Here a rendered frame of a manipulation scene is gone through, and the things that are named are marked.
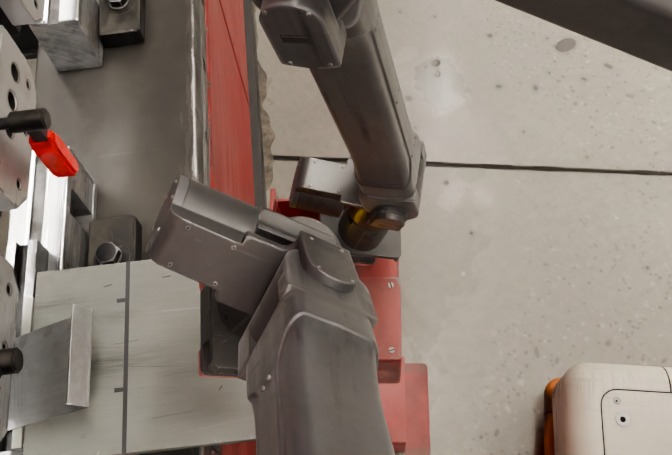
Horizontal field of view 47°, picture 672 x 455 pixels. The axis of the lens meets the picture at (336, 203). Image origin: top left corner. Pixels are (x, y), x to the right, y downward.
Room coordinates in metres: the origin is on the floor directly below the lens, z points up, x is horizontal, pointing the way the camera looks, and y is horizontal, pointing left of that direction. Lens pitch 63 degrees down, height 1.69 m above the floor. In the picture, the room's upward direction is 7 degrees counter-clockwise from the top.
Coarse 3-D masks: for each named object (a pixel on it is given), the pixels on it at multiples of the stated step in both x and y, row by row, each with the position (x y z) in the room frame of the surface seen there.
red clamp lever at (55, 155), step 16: (16, 112) 0.38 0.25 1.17; (32, 112) 0.38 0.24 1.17; (48, 112) 0.38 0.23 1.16; (0, 128) 0.37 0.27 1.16; (16, 128) 0.37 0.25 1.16; (32, 128) 0.37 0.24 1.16; (48, 128) 0.37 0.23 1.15; (32, 144) 0.37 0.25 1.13; (48, 144) 0.37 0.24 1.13; (64, 144) 0.38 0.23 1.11; (48, 160) 0.37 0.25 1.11; (64, 160) 0.37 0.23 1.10; (64, 176) 0.37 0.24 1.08
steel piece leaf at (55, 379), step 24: (72, 312) 0.24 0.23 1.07; (24, 336) 0.24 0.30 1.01; (48, 336) 0.24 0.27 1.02; (72, 336) 0.22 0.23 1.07; (24, 360) 0.22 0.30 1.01; (48, 360) 0.21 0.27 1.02; (72, 360) 0.20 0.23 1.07; (24, 384) 0.20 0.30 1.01; (48, 384) 0.19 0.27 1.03; (72, 384) 0.18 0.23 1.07; (24, 408) 0.18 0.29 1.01; (48, 408) 0.17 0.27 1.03; (72, 408) 0.16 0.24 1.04
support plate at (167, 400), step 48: (48, 288) 0.29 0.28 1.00; (96, 288) 0.29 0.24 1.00; (144, 288) 0.28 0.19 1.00; (192, 288) 0.27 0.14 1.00; (96, 336) 0.24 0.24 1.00; (144, 336) 0.23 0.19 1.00; (192, 336) 0.23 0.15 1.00; (96, 384) 0.19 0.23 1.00; (144, 384) 0.19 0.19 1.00; (192, 384) 0.18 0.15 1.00; (240, 384) 0.18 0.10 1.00; (48, 432) 0.16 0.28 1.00; (96, 432) 0.15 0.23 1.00; (144, 432) 0.15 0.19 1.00; (192, 432) 0.14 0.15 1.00; (240, 432) 0.14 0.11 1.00
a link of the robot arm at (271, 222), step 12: (264, 216) 0.23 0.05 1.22; (276, 216) 0.23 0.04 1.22; (300, 216) 0.24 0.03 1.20; (264, 228) 0.22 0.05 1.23; (276, 228) 0.22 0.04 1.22; (288, 228) 0.22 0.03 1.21; (300, 228) 0.22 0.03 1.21; (312, 228) 0.23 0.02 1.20; (324, 228) 0.23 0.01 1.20; (276, 240) 0.21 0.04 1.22; (288, 240) 0.21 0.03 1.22; (336, 240) 0.22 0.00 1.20
